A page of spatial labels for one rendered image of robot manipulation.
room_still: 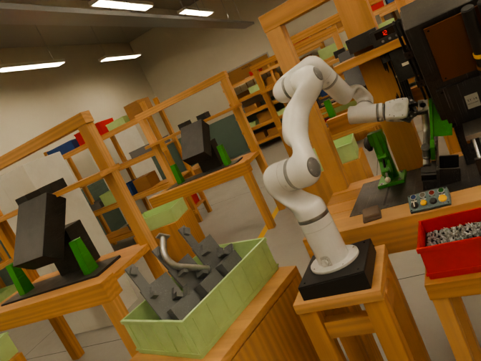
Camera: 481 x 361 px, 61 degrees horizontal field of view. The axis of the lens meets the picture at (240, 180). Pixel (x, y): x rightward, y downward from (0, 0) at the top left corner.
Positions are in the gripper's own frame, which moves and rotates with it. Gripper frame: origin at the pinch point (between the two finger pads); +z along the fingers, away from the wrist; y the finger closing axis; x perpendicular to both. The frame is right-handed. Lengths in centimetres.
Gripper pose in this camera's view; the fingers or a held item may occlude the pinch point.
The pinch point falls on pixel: (421, 108)
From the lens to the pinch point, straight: 200.2
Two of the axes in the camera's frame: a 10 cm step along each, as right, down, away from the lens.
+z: 9.0, -0.3, -4.4
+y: 1.5, -9.2, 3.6
